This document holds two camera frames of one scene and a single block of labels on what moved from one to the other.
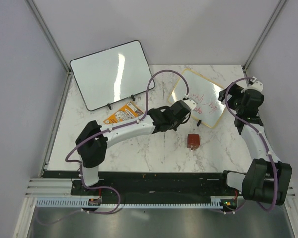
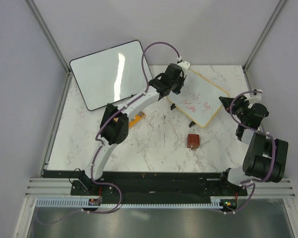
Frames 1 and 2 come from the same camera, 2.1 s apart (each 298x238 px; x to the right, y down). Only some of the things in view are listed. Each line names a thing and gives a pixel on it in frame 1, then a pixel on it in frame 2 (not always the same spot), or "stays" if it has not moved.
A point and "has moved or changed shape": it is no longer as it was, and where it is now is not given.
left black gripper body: x=178 y=122 -> x=177 y=86
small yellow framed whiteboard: x=205 y=91 has moved or changed shape
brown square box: x=193 y=141 stays
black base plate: x=144 y=187 stays
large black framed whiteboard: x=112 y=74 stays
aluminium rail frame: x=51 y=188 stays
